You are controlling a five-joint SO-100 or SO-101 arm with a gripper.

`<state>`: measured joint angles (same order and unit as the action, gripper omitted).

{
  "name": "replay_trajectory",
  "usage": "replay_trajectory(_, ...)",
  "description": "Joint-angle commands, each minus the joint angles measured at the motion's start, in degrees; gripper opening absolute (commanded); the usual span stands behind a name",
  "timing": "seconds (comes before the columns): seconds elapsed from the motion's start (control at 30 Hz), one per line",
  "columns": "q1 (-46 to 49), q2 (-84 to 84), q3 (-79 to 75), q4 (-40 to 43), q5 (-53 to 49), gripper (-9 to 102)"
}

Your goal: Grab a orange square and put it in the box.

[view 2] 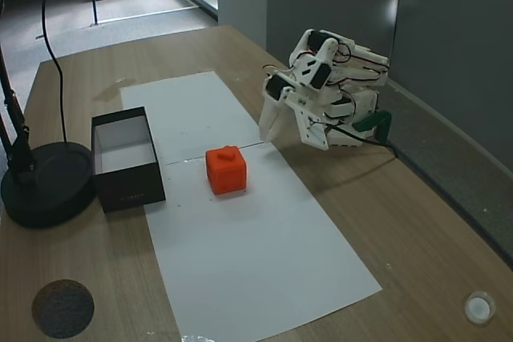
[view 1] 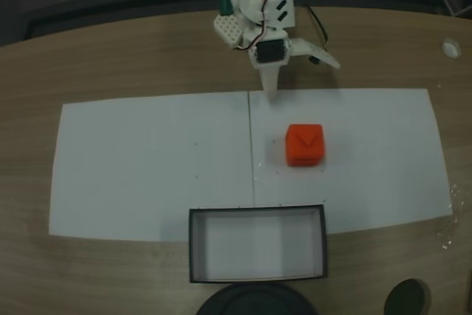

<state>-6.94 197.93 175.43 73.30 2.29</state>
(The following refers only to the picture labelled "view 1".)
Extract orange cube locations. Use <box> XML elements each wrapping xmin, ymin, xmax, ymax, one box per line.
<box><xmin>285</xmin><ymin>122</ymin><xmax>327</xmax><ymax>167</ymax></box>

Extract brown box white inside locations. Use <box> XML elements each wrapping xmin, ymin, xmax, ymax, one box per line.
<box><xmin>188</xmin><ymin>203</ymin><xmax>329</xmax><ymax>284</ymax></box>

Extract white paper sheet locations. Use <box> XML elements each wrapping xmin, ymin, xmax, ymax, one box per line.
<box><xmin>247</xmin><ymin>88</ymin><xmax>455</xmax><ymax>235</ymax></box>
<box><xmin>48</xmin><ymin>91</ymin><xmax>258</xmax><ymax>244</ymax></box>

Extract small white round cap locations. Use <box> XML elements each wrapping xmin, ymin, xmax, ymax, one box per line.
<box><xmin>441</xmin><ymin>37</ymin><xmax>462</xmax><ymax>60</ymax></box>

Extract black stand with round base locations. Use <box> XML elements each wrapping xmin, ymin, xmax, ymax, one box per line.
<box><xmin>195</xmin><ymin>283</ymin><xmax>315</xmax><ymax>315</ymax></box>

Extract black camera cable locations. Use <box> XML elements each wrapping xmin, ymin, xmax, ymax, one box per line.
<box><xmin>304</xmin><ymin>3</ymin><xmax>331</xmax><ymax>66</ymax></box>

